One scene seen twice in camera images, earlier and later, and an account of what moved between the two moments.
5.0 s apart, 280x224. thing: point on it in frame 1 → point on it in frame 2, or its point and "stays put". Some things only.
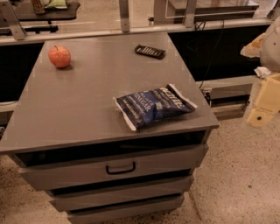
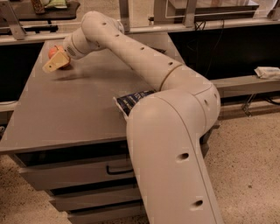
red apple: (59, 56) stays put
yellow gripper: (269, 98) → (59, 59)
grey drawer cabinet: (66, 136) stays put
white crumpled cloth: (262, 72) stays put
